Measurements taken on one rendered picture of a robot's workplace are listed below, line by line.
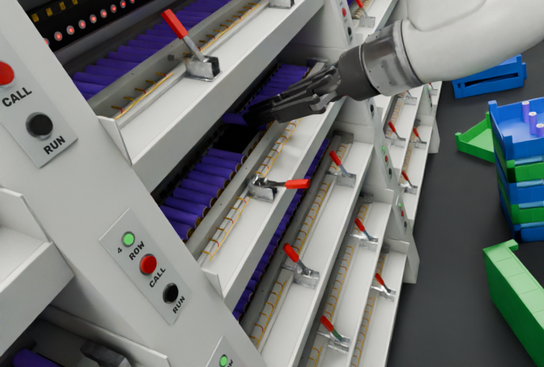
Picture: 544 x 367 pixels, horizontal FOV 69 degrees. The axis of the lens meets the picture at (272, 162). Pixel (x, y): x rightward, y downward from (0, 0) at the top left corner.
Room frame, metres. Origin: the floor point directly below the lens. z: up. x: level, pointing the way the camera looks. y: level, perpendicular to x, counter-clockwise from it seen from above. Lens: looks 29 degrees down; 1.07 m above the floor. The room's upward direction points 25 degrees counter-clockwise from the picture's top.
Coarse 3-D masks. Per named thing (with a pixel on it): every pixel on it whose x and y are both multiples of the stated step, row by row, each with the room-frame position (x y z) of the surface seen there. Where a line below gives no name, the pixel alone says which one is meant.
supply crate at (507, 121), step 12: (492, 108) 0.97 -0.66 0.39; (504, 108) 0.97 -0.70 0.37; (516, 108) 0.95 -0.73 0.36; (540, 108) 0.93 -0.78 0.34; (492, 120) 0.94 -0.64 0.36; (504, 120) 0.97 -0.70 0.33; (516, 120) 0.94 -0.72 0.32; (540, 120) 0.90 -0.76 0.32; (504, 132) 0.82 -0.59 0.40; (516, 132) 0.89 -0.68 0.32; (528, 132) 0.87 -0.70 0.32; (504, 144) 0.81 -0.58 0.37; (516, 144) 0.80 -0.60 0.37; (528, 144) 0.79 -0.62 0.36; (540, 144) 0.77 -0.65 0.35; (504, 156) 0.82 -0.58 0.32; (516, 156) 0.80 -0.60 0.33; (528, 156) 0.79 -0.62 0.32
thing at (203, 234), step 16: (320, 64) 0.83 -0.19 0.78; (272, 128) 0.63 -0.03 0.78; (272, 144) 0.60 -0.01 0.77; (256, 160) 0.55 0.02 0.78; (240, 176) 0.52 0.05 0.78; (224, 192) 0.50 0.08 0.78; (240, 192) 0.51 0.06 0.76; (224, 208) 0.47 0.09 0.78; (208, 224) 0.44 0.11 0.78; (192, 240) 0.42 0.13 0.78; (208, 240) 0.43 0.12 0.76
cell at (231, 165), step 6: (204, 156) 0.59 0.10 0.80; (210, 156) 0.59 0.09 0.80; (204, 162) 0.59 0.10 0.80; (210, 162) 0.58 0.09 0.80; (216, 162) 0.58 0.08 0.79; (222, 162) 0.57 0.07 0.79; (228, 162) 0.57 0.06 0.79; (234, 162) 0.56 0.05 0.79; (228, 168) 0.56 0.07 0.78; (234, 168) 0.56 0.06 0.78
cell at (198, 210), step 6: (168, 198) 0.51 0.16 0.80; (174, 198) 0.51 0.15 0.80; (180, 198) 0.51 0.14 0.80; (168, 204) 0.51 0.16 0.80; (174, 204) 0.50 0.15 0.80; (180, 204) 0.50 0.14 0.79; (186, 204) 0.49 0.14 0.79; (192, 204) 0.49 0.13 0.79; (198, 204) 0.49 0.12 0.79; (180, 210) 0.49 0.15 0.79; (186, 210) 0.49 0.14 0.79; (192, 210) 0.48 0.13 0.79; (198, 210) 0.48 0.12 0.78; (204, 210) 0.48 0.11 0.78
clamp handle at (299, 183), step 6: (264, 180) 0.49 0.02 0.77; (288, 180) 0.48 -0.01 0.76; (294, 180) 0.47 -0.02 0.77; (300, 180) 0.47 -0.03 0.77; (306, 180) 0.46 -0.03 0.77; (270, 186) 0.49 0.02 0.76; (276, 186) 0.48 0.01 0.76; (282, 186) 0.48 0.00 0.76; (288, 186) 0.47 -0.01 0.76; (294, 186) 0.46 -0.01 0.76; (300, 186) 0.46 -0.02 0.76; (306, 186) 0.45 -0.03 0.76
